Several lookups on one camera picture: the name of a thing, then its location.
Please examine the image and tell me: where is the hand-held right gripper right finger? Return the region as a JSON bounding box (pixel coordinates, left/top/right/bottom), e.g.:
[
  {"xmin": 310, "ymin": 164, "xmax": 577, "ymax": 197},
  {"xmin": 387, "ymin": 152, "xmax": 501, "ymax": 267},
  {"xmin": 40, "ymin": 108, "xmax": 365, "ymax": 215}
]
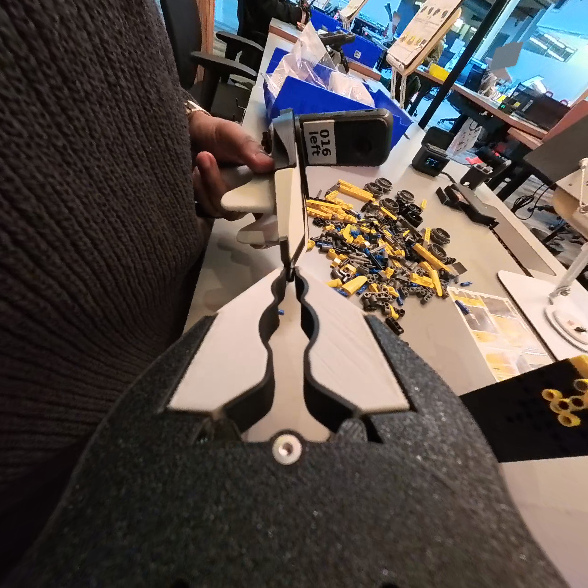
[{"xmin": 295, "ymin": 268, "xmax": 411, "ymax": 432}]

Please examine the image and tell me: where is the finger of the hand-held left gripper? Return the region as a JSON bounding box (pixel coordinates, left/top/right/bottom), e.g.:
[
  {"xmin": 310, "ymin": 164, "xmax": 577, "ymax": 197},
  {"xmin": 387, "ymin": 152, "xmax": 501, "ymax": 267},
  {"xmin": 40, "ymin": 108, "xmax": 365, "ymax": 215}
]
[
  {"xmin": 298, "ymin": 156, "xmax": 311, "ymax": 269},
  {"xmin": 274, "ymin": 167, "xmax": 302, "ymax": 271}
]

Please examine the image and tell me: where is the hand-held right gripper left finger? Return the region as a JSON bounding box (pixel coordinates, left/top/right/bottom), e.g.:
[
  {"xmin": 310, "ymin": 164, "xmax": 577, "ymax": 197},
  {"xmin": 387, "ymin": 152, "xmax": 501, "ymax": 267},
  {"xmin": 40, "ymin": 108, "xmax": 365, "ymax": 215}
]
[{"xmin": 167, "ymin": 268, "xmax": 288, "ymax": 432}]

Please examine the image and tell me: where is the person's left hand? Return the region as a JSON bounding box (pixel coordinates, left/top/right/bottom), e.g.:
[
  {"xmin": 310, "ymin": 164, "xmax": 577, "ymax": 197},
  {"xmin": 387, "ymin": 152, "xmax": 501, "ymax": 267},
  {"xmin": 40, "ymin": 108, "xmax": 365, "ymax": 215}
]
[{"xmin": 188, "ymin": 112, "xmax": 276, "ymax": 219}]

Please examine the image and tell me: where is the blue plastic bin with tag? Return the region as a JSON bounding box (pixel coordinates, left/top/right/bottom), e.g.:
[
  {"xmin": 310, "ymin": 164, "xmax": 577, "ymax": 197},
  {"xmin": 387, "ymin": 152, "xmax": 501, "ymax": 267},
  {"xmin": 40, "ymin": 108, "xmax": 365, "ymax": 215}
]
[{"xmin": 263, "ymin": 46, "xmax": 414, "ymax": 144}]

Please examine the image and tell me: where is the black charger with screen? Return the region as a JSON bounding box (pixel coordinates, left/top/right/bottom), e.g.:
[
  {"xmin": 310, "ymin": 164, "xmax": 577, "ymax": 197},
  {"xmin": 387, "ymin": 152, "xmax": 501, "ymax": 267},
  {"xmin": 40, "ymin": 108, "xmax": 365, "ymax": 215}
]
[{"xmin": 411, "ymin": 126, "xmax": 454, "ymax": 178}]

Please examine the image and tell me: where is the pile of yellow grey beams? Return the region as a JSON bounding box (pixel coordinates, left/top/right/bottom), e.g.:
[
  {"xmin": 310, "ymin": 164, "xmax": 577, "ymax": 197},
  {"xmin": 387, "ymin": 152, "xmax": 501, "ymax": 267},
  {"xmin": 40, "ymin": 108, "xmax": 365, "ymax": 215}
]
[{"xmin": 305, "ymin": 177, "xmax": 470, "ymax": 336}]

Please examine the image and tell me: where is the black tripod device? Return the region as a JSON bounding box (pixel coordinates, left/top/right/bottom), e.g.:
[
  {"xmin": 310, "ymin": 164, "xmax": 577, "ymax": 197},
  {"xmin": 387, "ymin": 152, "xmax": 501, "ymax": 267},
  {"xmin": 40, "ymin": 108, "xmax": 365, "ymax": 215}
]
[{"xmin": 317, "ymin": 31, "xmax": 355, "ymax": 74}]

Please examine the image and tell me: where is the clear plastic bag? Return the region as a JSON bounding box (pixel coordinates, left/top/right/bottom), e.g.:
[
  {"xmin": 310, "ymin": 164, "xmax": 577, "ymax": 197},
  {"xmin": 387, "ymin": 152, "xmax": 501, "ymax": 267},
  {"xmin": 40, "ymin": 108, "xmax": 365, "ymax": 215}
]
[{"xmin": 271, "ymin": 21, "xmax": 375, "ymax": 106}]

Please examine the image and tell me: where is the black adapter box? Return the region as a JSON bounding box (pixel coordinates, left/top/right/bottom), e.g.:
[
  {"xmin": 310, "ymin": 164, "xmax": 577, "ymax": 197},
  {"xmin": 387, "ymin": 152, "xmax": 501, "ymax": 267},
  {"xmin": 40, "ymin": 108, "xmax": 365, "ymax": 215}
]
[{"xmin": 459, "ymin": 162, "xmax": 496, "ymax": 188}]

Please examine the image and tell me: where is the black clamp tool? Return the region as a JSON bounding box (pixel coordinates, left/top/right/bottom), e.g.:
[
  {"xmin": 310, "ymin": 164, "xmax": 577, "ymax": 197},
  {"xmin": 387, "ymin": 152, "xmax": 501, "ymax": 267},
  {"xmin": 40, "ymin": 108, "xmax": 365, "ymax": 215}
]
[{"xmin": 435, "ymin": 183, "xmax": 500, "ymax": 227}]

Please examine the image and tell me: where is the black pole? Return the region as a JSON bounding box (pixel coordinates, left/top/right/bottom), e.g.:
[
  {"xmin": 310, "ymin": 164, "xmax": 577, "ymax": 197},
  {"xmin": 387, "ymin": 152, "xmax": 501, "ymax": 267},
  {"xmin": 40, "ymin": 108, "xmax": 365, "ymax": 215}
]
[{"xmin": 417, "ymin": 0, "xmax": 511, "ymax": 130}]

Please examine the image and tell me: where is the printed instruction booklet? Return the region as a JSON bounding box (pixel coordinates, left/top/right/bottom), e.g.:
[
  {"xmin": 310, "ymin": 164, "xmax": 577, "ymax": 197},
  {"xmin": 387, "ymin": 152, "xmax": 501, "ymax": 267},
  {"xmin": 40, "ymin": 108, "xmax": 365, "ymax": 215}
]
[{"xmin": 448, "ymin": 287, "xmax": 555, "ymax": 383}]

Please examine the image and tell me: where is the wooden office desk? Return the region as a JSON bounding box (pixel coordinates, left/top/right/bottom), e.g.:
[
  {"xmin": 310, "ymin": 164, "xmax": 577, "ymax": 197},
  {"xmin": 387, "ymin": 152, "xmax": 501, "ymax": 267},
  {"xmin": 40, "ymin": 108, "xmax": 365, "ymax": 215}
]
[{"xmin": 452, "ymin": 83, "xmax": 588, "ymax": 138}]

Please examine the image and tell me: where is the black toy brick tower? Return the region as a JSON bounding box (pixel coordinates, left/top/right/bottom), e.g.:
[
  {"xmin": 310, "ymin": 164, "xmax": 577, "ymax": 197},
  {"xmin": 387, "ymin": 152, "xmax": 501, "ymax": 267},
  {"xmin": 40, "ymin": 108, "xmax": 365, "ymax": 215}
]
[{"xmin": 459, "ymin": 355, "xmax": 588, "ymax": 463}]

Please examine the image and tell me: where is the white book stand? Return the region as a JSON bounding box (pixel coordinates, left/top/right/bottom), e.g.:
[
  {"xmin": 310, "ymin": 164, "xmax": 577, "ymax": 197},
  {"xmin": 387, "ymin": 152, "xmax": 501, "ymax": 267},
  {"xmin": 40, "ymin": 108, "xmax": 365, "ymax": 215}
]
[{"xmin": 498, "ymin": 99, "xmax": 588, "ymax": 361}]

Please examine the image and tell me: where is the black office chair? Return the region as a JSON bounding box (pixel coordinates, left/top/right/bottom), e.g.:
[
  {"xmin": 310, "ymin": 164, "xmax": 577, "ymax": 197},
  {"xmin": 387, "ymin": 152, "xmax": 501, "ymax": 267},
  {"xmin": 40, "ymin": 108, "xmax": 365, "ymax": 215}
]
[{"xmin": 160, "ymin": 0, "xmax": 266, "ymax": 122}]

